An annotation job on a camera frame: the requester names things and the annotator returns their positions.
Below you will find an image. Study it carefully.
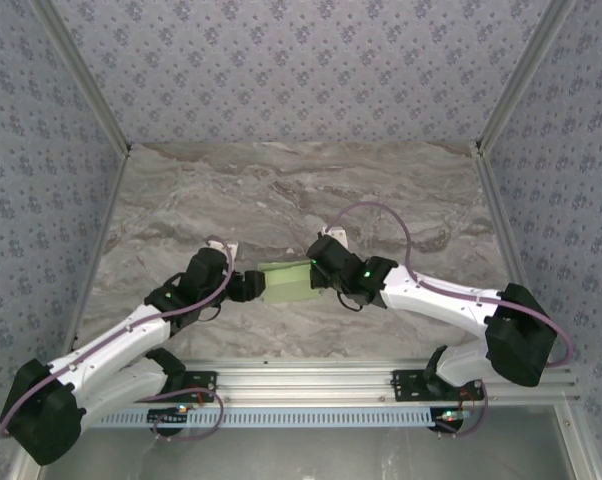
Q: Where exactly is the green plastic tray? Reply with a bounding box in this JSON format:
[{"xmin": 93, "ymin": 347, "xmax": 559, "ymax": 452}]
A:
[{"xmin": 257, "ymin": 259, "xmax": 325, "ymax": 305}]

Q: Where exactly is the small black electronics board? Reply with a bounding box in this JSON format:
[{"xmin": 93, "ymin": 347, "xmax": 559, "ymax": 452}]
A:
[
  {"xmin": 433, "ymin": 407, "xmax": 467, "ymax": 432},
  {"xmin": 148, "ymin": 405, "xmax": 190, "ymax": 432}
]

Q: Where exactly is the grey metal sheet panel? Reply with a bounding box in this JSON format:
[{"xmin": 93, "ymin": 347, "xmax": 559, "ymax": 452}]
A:
[{"xmin": 40, "ymin": 424, "xmax": 567, "ymax": 480}]

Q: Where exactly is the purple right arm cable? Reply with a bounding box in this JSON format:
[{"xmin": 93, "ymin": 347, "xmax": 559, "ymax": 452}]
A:
[{"xmin": 325, "ymin": 199, "xmax": 577, "ymax": 439}]

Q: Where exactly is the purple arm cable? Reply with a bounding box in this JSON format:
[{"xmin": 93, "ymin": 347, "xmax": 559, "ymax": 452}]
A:
[
  {"xmin": 0, "ymin": 237, "xmax": 235, "ymax": 444},
  {"xmin": 325, "ymin": 199, "xmax": 577, "ymax": 439}
]

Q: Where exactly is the aluminium cross rail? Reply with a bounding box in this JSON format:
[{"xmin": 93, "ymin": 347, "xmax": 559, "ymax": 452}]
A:
[{"xmin": 38, "ymin": 357, "xmax": 580, "ymax": 406}]

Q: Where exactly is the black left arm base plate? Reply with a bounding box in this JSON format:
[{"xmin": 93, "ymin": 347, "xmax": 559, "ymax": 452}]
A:
[{"xmin": 126, "ymin": 370, "xmax": 218, "ymax": 404}]

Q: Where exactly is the aluminium side rail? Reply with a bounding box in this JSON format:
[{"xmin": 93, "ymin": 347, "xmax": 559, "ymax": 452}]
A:
[
  {"xmin": 58, "ymin": 147, "xmax": 132, "ymax": 369},
  {"xmin": 473, "ymin": 144, "xmax": 552, "ymax": 364}
]

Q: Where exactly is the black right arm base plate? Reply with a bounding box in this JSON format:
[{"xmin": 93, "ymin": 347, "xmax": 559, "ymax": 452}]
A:
[{"xmin": 391, "ymin": 369, "xmax": 482, "ymax": 404}]

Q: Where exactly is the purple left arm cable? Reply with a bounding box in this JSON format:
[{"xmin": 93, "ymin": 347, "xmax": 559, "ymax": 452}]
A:
[{"xmin": 0, "ymin": 237, "xmax": 235, "ymax": 444}]

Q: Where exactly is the slotted pale blue cable duct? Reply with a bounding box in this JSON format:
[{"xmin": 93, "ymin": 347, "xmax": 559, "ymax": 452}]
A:
[{"xmin": 85, "ymin": 405, "xmax": 440, "ymax": 429}]

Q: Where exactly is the aluminium frame post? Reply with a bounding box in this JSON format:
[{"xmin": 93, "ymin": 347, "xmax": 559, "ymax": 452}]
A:
[
  {"xmin": 475, "ymin": 0, "xmax": 577, "ymax": 156},
  {"xmin": 30, "ymin": 0, "xmax": 132, "ymax": 156}
]

